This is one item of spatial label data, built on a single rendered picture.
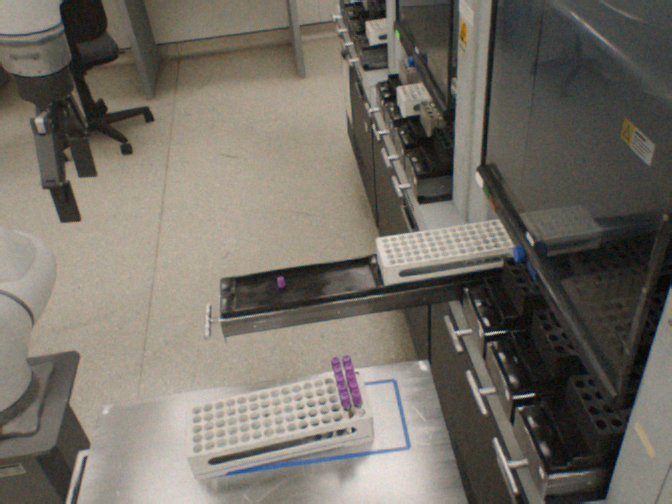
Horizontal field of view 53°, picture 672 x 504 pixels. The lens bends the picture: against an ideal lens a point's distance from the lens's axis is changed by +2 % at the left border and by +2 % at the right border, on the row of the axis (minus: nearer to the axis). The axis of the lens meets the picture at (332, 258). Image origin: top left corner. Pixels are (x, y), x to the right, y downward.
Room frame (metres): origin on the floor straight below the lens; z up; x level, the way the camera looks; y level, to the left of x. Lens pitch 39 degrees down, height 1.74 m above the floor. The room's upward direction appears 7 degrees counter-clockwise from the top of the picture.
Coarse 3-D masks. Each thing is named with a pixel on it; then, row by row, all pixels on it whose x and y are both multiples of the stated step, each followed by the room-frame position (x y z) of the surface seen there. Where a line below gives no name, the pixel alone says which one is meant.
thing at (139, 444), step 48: (288, 384) 0.78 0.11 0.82; (384, 384) 0.75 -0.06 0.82; (432, 384) 0.74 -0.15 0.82; (96, 432) 0.73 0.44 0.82; (144, 432) 0.71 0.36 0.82; (384, 432) 0.65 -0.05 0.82; (432, 432) 0.64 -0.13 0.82; (96, 480) 0.63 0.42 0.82; (144, 480) 0.62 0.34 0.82; (192, 480) 0.61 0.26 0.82; (240, 480) 0.60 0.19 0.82; (288, 480) 0.59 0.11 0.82; (336, 480) 0.58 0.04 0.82; (384, 480) 0.57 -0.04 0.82; (432, 480) 0.56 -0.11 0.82
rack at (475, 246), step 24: (384, 240) 1.11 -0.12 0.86; (408, 240) 1.09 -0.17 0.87; (432, 240) 1.09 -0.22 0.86; (456, 240) 1.08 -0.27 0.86; (480, 240) 1.06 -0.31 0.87; (504, 240) 1.07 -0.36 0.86; (384, 264) 1.02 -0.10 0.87; (408, 264) 1.02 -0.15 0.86; (432, 264) 1.02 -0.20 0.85; (456, 264) 1.06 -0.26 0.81; (480, 264) 1.04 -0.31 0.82
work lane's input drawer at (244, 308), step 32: (224, 288) 1.06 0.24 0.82; (256, 288) 1.07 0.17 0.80; (288, 288) 1.06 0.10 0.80; (320, 288) 1.04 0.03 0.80; (352, 288) 1.03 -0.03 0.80; (384, 288) 1.01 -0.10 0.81; (416, 288) 1.01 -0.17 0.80; (448, 288) 1.00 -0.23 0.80; (224, 320) 0.98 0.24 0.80; (256, 320) 0.98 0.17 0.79; (288, 320) 0.98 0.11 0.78; (320, 320) 0.99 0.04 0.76
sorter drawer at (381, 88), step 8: (376, 88) 1.98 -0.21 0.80; (384, 88) 1.93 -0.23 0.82; (376, 96) 1.98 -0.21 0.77; (384, 96) 1.88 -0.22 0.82; (392, 96) 1.88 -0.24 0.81; (368, 104) 1.97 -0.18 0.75; (384, 104) 1.86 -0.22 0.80; (368, 112) 1.91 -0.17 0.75; (376, 112) 1.93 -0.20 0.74; (384, 112) 1.86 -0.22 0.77; (384, 120) 1.86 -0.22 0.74
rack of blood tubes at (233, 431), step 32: (320, 384) 0.73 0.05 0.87; (192, 416) 0.68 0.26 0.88; (224, 416) 0.68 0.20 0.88; (256, 416) 0.68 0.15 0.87; (288, 416) 0.66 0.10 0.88; (320, 416) 0.65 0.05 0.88; (352, 416) 0.65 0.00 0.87; (192, 448) 0.62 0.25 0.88; (224, 448) 0.61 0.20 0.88; (256, 448) 0.65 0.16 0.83; (288, 448) 0.63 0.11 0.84; (320, 448) 0.63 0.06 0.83
